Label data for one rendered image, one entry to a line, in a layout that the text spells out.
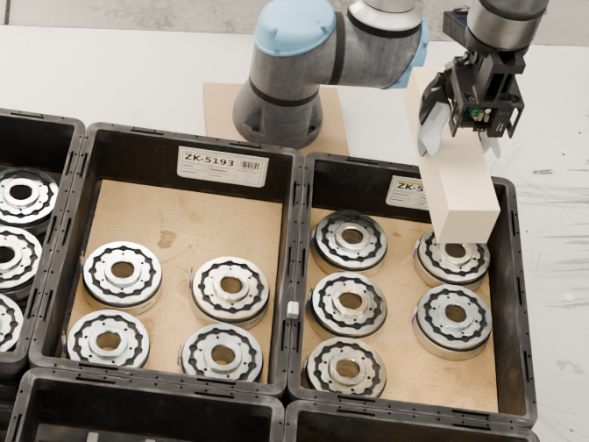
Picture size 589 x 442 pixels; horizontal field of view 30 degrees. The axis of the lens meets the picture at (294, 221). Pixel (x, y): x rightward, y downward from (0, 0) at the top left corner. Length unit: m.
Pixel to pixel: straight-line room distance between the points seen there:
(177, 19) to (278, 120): 1.42
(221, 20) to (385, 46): 1.51
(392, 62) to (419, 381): 0.53
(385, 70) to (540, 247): 0.38
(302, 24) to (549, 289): 0.56
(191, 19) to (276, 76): 1.46
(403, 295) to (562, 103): 0.69
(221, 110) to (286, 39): 0.24
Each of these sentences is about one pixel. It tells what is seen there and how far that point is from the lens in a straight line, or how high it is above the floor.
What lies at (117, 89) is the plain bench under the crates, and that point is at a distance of 1.92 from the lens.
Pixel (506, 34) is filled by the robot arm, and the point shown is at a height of 1.31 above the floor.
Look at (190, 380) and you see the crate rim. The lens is 1.28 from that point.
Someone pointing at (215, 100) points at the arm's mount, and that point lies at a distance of 1.87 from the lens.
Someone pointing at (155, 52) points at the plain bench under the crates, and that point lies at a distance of 1.99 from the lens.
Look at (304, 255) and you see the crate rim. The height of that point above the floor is 0.92.
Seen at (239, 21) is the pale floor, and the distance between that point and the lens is 3.18.
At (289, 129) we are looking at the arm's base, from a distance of 1.78.
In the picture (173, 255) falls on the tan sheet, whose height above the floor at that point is 0.83.
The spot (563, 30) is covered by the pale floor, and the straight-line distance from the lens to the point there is 3.45.
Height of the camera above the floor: 2.02
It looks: 49 degrees down
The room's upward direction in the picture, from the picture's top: 12 degrees clockwise
